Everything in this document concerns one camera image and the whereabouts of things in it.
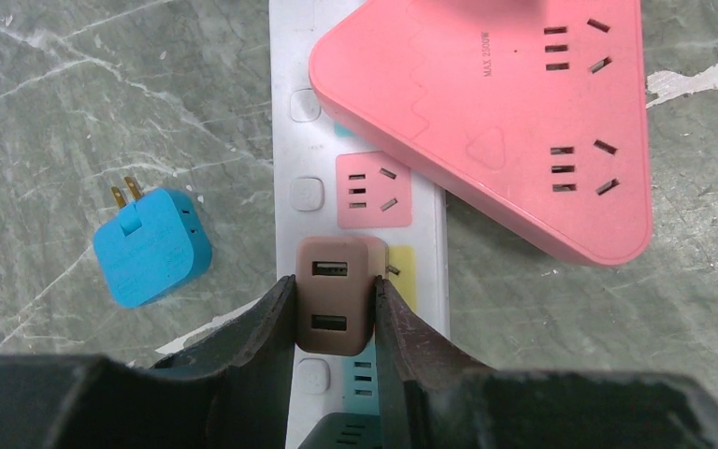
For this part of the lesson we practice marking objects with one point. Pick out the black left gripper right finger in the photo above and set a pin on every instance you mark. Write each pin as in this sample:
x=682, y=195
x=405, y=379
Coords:
x=434, y=395

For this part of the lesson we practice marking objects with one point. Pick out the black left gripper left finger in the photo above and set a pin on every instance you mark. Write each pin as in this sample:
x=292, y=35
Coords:
x=230, y=390

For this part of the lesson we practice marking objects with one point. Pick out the dark green cube socket adapter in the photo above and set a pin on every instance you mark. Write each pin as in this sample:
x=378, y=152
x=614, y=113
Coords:
x=345, y=430

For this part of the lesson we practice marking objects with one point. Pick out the small pink charger plug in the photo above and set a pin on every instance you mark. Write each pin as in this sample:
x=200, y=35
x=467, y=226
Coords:
x=335, y=290

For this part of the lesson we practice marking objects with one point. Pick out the blue plug adapter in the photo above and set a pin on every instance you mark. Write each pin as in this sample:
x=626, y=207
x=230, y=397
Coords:
x=154, y=245

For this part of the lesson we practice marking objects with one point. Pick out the white multicolour power strip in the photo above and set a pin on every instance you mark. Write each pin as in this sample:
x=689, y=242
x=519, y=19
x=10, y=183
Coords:
x=329, y=182

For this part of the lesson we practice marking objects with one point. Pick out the pink triangular power strip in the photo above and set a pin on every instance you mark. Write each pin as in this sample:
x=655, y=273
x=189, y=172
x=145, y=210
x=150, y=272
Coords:
x=533, y=112

